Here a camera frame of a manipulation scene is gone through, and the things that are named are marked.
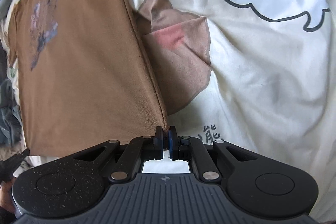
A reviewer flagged brown printed t-shirt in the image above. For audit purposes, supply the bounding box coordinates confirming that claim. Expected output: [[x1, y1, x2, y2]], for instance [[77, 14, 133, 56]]
[[7, 0, 167, 157]]

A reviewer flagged blue denim garment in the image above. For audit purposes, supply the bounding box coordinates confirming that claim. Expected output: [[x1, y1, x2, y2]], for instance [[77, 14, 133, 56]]
[[0, 79, 22, 147]]

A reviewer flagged person's left hand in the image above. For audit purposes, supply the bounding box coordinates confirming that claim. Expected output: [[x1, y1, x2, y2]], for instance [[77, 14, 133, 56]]
[[0, 177, 17, 214]]

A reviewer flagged cream bear print bedsheet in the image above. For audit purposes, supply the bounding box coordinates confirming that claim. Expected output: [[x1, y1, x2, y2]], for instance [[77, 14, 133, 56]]
[[0, 0, 336, 222]]

